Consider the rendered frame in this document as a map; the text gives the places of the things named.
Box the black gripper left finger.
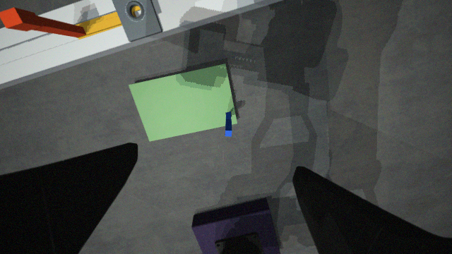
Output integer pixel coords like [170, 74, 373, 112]
[0, 143, 138, 254]

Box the light grey metal rail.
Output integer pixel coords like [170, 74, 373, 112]
[0, 0, 283, 90]

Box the green flat tray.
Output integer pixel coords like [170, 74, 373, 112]
[129, 63, 237, 141]

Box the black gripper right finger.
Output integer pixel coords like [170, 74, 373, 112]
[292, 166, 452, 254]

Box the blue pin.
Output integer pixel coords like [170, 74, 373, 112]
[225, 112, 232, 137]

